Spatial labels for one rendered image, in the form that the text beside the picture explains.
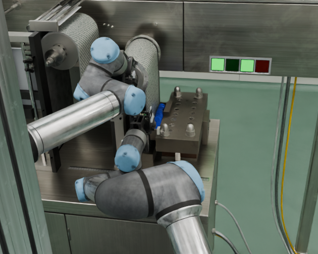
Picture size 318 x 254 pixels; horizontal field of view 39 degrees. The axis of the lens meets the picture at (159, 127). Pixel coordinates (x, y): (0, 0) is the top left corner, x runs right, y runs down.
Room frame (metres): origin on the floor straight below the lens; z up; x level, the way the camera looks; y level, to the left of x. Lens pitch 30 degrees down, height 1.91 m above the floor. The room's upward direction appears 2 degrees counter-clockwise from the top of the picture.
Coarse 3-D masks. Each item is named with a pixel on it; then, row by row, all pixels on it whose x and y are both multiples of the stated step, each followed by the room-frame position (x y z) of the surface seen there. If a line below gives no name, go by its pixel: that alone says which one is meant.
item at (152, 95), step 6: (156, 72) 1.68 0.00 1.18; (156, 78) 1.68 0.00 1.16; (150, 84) 1.56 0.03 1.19; (156, 84) 1.68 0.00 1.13; (150, 90) 1.55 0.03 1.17; (156, 90) 1.67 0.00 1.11; (150, 96) 1.55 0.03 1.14; (156, 96) 1.67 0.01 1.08; (150, 102) 1.55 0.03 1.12; (156, 102) 1.66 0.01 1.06; (156, 108) 1.66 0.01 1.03
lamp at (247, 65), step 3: (243, 60) 1.72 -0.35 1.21; (246, 60) 1.72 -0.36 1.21; (249, 60) 1.72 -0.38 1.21; (252, 60) 1.72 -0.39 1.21; (243, 63) 1.72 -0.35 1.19; (246, 63) 1.72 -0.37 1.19; (249, 63) 1.72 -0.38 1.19; (252, 63) 1.72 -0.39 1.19; (243, 66) 1.72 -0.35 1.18; (246, 66) 1.72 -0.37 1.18; (249, 66) 1.72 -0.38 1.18; (252, 66) 1.72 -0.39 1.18; (243, 69) 1.72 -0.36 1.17; (246, 69) 1.72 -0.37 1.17; (249, 69) 1.72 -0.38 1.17; (252, 69) 1.72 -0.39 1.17
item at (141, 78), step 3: (135, 66) 1.48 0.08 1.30; (132, 69) 1.48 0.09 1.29; (135, 69) 1.47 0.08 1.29; (138, 69) 1.47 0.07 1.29; (135, 72) 1.47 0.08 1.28; (138, 72) 1.47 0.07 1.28; (141, 72) 1.47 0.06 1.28; (138, 75) 1.47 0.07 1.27; (141, 75) 1.47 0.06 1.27; (138, 78) 1.47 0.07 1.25; (141, 78) 1.47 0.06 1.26; (138, 81) 1.47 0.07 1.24; (141, 81) 1.47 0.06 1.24; (138, 84) 1.47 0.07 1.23; (141, 84) 1.47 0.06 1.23; (138, 87) 1.47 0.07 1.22
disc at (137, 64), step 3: (129, 60) 1.48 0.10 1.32; (135, 60) 1.48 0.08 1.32; (135, 63) 1.48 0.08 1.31; (138, 63) 1.48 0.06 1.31; (138, 66) 1.48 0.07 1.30; (141, 66) 1.47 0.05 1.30; (141, 69) 1.47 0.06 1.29; (144, 69) 1.47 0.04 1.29; (144, 72) 1.47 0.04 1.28; (144, 75) 1.47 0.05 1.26; (147, 75) 1.47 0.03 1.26; (144, 78) 1.47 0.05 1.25; (147, 78) 1.47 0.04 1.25; (144, 81) 1.47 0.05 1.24; (147, 81) 1.47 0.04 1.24; (144, 84) 1.47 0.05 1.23; (147, 84) 1.47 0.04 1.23; (141, 87) 1.48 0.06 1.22; (144, 87) 1.47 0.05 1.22; (144, 90) 1.47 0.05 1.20
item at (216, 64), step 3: (213, 60) 1.75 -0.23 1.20; (216, 60) 1.74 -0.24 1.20; (219, 60) 1.74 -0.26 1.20; (222, 60) 1.74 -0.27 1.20; (213, 63) 1.75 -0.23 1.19; (216, 63) 1.74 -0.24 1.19; (219, 63) 1.74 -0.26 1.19; (222, 63) 1.74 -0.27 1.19; (213, 66) 1.75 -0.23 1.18; (216, 66) 1.74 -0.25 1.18; (219, 66) 1.74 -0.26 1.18; (222, 66) 1.74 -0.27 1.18; (213, 69) 1.75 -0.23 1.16; (216, 69) 1.74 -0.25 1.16; (219, 69) 1.74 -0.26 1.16; (222, 69) 1.74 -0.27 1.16
